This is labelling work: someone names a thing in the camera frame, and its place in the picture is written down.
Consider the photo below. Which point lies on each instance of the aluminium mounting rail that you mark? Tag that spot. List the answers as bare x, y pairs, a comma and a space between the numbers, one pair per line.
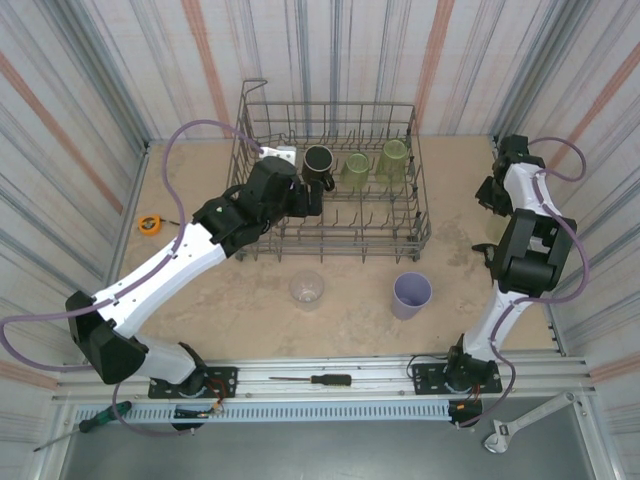
350, 392

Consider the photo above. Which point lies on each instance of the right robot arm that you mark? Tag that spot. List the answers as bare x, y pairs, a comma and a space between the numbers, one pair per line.
530, 250

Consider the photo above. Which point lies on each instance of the clear plastic cup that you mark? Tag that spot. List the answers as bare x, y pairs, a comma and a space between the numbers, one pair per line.
306, 290

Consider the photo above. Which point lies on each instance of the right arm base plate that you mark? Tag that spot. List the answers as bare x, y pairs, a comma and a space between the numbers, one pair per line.
430, 387

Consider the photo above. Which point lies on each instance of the short green plastic cup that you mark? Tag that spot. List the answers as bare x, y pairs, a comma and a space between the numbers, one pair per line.
356, 170

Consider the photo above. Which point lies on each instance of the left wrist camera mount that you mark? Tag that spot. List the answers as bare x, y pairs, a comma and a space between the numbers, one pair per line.
280, 152

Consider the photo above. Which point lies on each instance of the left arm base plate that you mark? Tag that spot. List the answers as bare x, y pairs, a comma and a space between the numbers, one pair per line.
225, 380

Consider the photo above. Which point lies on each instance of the lavender plastic cup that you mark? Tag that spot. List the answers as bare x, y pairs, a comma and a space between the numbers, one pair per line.
411, 295

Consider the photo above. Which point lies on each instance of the small black object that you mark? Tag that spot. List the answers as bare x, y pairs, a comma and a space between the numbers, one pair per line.
489, 249

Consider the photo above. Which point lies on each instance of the black mug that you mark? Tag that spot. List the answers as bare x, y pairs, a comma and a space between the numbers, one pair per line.
317, 165

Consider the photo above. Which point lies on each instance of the tall green plastic cup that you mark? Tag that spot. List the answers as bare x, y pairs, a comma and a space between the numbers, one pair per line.
392, 162

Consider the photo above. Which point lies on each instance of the yellow tape measure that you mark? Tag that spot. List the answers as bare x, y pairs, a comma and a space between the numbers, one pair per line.
149, 225

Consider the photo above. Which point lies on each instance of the silver adjustable wrench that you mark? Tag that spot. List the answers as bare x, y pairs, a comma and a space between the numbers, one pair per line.
530, 417

